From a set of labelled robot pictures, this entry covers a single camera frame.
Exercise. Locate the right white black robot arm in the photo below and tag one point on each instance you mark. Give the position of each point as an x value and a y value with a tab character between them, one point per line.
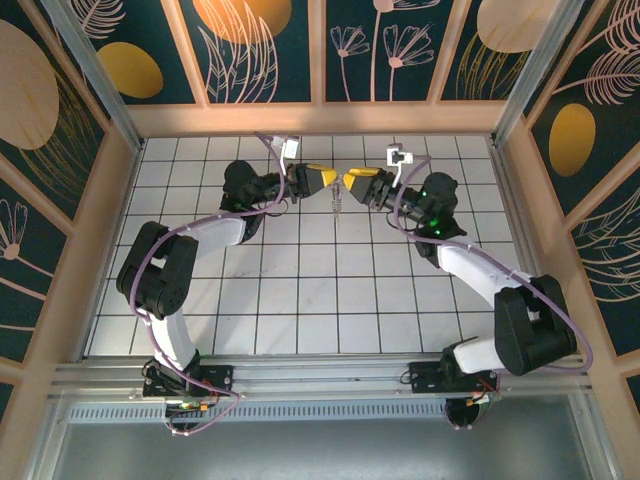
530	325

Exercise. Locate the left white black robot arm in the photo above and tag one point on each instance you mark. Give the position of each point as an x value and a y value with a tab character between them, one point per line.
160	275

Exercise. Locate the aluminium side rail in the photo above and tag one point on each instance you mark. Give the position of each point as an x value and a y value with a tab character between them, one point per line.
515	225

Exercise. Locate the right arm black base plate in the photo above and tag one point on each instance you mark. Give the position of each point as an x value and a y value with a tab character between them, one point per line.
425	377

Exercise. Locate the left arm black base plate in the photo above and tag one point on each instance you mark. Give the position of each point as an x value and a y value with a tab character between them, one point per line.
220	380

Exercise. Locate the aluminium frame post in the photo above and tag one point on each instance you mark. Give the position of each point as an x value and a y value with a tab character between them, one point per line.
103	85
42	455
532	75
597	440

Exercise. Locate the metal keyring loop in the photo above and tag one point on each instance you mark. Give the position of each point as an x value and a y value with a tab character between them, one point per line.
336	195

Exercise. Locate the long aluminium base rail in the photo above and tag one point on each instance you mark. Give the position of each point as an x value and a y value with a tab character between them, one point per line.
320	375

